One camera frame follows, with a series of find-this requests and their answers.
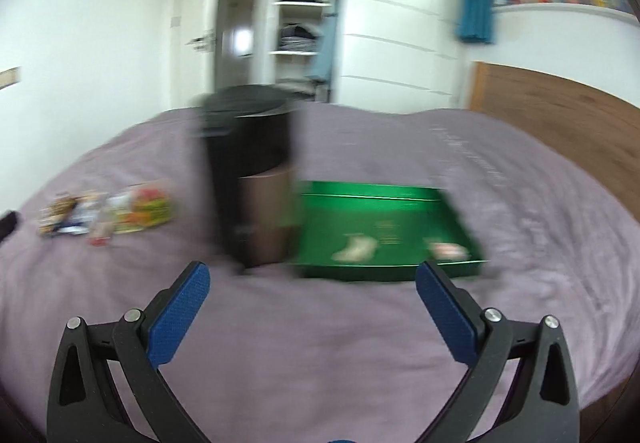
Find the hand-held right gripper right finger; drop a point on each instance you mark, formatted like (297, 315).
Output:
(445, 313)

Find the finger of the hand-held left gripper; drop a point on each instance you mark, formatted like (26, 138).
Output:
(7, 225)

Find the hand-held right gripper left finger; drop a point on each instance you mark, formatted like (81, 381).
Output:
(180, 313)

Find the blue orange snack packet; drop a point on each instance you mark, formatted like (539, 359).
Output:
(56, 215)

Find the white blue nut packet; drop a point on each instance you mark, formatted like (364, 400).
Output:
(87, 213)

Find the green tray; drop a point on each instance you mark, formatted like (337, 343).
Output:
(380, 228)

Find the red white small snack packet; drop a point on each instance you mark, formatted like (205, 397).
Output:
(448, 250)

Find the purple bed sheet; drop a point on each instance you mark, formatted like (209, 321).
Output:
(350, 338)

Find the pale small snack packet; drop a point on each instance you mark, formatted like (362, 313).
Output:
(356, 248)

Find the green yellow red snack packet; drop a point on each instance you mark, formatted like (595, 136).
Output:
(147, 205)

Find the brown and black stool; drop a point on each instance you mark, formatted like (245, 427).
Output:
(250, 173)

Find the wooden headboard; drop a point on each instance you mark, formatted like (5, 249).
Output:
(560, 108)

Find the blue hanging garment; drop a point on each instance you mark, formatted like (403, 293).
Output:
(325, 48)

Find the stack of folded dark clothes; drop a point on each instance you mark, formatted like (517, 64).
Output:
(299, 38)

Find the white wardrobe shelf unit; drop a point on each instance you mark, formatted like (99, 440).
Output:
(305, 13)

